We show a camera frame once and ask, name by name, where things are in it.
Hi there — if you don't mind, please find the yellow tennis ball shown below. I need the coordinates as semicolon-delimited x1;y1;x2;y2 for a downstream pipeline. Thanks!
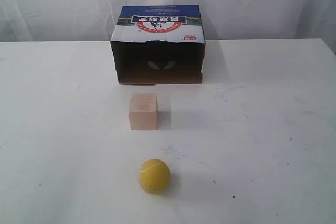
138;159;171;194

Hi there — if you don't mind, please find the blue white cardboard box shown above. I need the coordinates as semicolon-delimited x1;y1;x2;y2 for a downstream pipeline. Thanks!
110;5;206;85

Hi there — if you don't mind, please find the white backdrop curtain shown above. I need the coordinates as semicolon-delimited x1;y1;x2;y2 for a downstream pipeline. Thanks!
1;0;335;46

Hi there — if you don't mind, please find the light wooden cube block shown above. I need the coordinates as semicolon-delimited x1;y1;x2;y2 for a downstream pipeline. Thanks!
129;93;158;130

